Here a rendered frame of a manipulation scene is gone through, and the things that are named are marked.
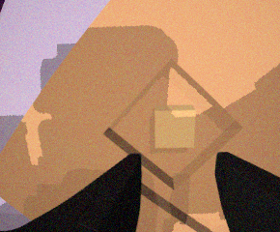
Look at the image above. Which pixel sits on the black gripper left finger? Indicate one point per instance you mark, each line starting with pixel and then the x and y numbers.
pixel 111 203

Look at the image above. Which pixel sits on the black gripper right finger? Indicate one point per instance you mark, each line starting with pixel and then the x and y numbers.
pixel 249 195

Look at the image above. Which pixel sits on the tan block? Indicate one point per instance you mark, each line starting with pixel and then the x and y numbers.
pixel 174 125

